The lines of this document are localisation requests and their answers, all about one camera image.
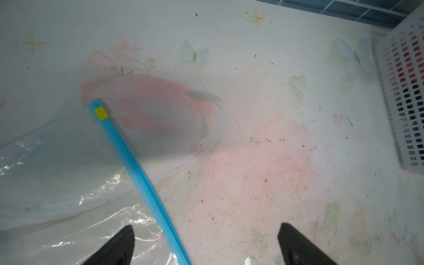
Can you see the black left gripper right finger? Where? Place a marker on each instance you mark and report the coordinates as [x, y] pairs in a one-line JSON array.
[[298, 250]]

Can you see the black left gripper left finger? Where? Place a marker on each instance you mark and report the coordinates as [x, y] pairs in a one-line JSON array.
[[117, 251]]

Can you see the clear zip top bag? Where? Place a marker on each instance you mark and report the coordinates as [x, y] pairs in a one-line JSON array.
[[68, 187]]

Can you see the white plastic perforated basket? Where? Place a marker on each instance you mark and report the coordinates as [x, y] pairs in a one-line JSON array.
[[400, 64]]

